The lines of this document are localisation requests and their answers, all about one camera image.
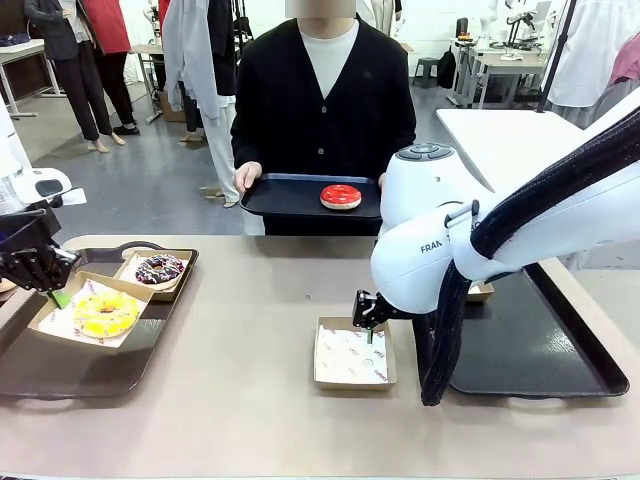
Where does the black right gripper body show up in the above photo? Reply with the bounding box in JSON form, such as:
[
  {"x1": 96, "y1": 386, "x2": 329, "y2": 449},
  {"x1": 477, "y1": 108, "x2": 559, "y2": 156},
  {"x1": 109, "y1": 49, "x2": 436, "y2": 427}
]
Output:
[{"x1": 352, "y1": 290, "x2": 401, "y2": 329}]

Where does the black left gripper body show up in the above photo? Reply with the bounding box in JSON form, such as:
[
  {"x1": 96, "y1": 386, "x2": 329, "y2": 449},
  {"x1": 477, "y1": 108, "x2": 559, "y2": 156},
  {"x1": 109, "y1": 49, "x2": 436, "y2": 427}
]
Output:
[{"x1": 0, "y1": 244, "x2": 51, "y2": 292}]

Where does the white printed paper liner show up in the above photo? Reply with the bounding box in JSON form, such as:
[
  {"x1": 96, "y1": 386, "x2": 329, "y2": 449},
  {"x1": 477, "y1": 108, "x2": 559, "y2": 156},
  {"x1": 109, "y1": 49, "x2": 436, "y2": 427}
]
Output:
[
  {"x1": 122, "y1": 252, "x2": 189, "y2": 292},
  {"x1": 37, "y1": 278, "x2": 149, "y2": 347},
  {"x1": 315, "y1": 324, "x2": 390, "y2": 385}
]

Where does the yellow sprinkled donut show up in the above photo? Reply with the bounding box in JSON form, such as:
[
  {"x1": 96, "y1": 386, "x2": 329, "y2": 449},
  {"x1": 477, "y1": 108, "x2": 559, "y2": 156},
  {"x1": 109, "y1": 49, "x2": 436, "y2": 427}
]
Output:
[{"x1": 73, "y1": 291, "x2": 141, "y2": 339}]

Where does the brown cardboard food box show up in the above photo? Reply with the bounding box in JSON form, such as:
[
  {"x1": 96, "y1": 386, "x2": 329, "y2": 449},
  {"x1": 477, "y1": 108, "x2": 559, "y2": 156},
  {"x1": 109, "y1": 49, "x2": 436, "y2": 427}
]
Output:
[
  {"x1": 467, "y1": 282, "x2": 496, "y2": 304},
  {"x1": 313, "y1": 314, "x2": 400, "y2": 391},
  {"x1": 117, "y1": 248, "x2": 195, "y2": 303},
  {"x1": 27, "y1": 271, "x2": 156, "y2": 356}
]

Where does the dark donut with pink sprinkles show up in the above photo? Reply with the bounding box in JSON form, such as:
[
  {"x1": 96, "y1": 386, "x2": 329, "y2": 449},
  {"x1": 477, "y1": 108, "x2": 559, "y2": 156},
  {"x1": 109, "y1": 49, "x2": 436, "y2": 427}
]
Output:
[{"x1": 134, "y1": 254, "x2": 186, "y2": 289}]

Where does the black serving tray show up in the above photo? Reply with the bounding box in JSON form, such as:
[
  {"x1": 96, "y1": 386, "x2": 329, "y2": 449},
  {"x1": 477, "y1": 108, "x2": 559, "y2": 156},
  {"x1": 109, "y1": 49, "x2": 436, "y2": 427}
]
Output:
[{"x1": 238, "y1": 173, "x2": 384, "y2": 221}]

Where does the person's right forearm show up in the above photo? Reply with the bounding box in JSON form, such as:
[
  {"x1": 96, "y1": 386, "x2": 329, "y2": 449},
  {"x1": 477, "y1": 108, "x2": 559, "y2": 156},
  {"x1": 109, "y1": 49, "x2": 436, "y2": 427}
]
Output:
[{"x1": 230, "y1": 124, "x2": 264, "y2": 169}]

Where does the person's left forearm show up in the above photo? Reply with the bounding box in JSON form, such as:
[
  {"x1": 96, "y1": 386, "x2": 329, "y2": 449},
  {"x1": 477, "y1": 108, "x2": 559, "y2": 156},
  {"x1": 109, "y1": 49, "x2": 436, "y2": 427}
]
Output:
[{"x1": 384, "y1": 119, "x2": 417, "y2": 174}]

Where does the brown plastic tray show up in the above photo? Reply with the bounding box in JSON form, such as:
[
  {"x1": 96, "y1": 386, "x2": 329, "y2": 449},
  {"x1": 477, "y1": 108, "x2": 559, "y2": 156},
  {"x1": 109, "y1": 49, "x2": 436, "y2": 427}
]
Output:
[{"x1": 0, "y1": 241, "x2": 200, "y2": 400}]

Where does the person's right hand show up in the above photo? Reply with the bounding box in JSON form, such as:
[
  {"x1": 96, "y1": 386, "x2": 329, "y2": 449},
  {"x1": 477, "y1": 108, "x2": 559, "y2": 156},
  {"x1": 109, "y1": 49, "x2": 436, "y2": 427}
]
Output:
[{"x1": 232, "y1": 163, "x2": 262, "y2": 201}]

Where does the red glazed donut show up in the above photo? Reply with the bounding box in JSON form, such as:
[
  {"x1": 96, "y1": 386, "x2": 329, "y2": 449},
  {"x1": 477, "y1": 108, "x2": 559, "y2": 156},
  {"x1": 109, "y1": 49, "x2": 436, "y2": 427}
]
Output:
[{"x1": 319, "y1": 183, "x2": 363, "y2": 211}]

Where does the brown cardboard carton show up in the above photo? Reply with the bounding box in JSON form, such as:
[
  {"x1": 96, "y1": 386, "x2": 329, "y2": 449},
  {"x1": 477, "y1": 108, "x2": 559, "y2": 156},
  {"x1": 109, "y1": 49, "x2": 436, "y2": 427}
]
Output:
[{"x1": 159, "y1": 91, "x2": 186, "y2": 124}]

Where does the white desk with metal legs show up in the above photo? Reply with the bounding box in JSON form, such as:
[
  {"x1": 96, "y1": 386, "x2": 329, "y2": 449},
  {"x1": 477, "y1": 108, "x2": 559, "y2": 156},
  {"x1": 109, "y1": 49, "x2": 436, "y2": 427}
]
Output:
[{"x1": 0, "y1": 38, "x2": 66, "y2": 119}]

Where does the white side table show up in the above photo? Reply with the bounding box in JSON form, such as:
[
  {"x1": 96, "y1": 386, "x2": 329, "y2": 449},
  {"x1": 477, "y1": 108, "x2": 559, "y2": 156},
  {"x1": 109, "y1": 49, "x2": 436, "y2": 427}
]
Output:
[{"x1": 435, "y1": 107, "x2": 599, "y2": 194}]

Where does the person in black cardigan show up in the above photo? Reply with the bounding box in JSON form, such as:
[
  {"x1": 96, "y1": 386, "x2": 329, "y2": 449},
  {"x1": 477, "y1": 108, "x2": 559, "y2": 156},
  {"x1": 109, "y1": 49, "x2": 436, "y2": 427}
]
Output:
[{"x1": 230, "y1": 17, "x2": 417, "y2": 236}]

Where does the light wooden table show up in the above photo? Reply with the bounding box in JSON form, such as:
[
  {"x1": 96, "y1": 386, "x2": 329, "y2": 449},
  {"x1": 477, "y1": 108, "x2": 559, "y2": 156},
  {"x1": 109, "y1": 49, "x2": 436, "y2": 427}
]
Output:
[{"x1": 129, "y1": 44, "x2": 166, "y2": 124}]

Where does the person in red vest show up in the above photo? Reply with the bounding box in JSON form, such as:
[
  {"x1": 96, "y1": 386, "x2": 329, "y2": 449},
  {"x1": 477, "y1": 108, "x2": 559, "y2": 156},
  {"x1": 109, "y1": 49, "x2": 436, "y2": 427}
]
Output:
[{"x1": 82, "y1": 0, "x2": 142, "y2": 136}]

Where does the green grey stool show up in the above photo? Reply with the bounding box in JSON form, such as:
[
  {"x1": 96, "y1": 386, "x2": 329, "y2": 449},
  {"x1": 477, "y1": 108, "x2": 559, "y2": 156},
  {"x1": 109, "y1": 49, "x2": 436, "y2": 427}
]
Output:
[{"x1": 412, "y1": 57, "x2": 441, "y2": 90}]

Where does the black backpack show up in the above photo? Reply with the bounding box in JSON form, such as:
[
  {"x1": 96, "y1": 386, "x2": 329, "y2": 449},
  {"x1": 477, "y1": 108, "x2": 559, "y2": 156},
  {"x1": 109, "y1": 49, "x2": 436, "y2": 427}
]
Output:
[{"x1": 437, "y1": 45, "x2": 459, "y2": 87}]

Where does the black hanging garment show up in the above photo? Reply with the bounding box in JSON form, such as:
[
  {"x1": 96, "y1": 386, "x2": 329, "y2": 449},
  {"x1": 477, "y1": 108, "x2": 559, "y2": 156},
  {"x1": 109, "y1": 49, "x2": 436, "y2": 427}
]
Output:
[{"x1": 207, "y1": 0, "x2": 236, "y2": 96}]

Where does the wooden top work table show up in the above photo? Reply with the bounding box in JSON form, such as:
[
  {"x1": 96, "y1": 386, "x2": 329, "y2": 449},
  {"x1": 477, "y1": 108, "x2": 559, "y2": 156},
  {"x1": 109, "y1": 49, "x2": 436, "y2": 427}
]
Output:
[{"x1": 452, "y1": 42, "x2": 551, "y2": 109}]

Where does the black stand pole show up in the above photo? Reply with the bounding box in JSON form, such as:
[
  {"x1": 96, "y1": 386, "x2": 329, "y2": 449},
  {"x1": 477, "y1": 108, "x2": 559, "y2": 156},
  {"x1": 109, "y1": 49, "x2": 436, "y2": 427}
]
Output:
[{"x1": 537, "y1": 0, "x2": 576, "y2": 114}]

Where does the grey hanging skirt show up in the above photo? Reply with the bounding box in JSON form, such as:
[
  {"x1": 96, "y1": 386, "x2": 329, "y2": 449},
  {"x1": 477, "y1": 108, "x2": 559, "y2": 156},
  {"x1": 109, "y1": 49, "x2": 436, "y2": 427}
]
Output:
[{"x1": 592, "y1": 79, "x2": 640, "y2": 131}]

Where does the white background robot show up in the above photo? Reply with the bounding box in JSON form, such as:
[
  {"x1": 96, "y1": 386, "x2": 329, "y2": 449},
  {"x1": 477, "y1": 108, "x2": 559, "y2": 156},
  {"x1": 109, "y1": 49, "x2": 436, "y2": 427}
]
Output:
[{"x1": 479, "y1": 0, "x2": 541, "y2": 49}]

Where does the white hanging shirt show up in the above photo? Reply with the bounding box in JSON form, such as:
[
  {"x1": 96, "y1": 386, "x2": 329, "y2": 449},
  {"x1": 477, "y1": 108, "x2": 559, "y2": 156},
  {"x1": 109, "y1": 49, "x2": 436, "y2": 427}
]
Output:
[{"x1": 547, "y1": 0, "x2": 640, "y2": 109}]

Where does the pink hanging garment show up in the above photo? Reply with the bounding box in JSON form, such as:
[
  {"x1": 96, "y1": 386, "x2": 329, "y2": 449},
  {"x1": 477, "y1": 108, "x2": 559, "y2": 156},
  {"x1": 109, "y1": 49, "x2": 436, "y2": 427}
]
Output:
[{"x1": 607, "y1": 34, "x2": 640, "y2": 86}]

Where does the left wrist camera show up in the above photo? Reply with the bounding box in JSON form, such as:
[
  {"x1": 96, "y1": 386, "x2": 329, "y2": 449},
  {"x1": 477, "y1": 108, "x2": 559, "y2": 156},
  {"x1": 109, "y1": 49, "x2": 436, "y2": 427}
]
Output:
[{"x1": 52, "y1": 187, "x2": 87, "y2": 207}]

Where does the black braided cable sleeve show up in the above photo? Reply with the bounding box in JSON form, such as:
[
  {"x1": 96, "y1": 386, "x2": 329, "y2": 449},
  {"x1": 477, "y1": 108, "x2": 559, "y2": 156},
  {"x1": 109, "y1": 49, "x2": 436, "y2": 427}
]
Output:
[{"x1": 419, "y1": 107, "x2": 640, "y2": 407}]

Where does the black tray with handles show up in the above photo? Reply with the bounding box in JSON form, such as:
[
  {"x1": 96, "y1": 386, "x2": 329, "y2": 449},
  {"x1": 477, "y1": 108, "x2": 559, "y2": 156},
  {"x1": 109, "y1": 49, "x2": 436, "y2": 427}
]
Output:
[{"x1": 412, "y1": 259, "x2": 630, "y2": 400}]

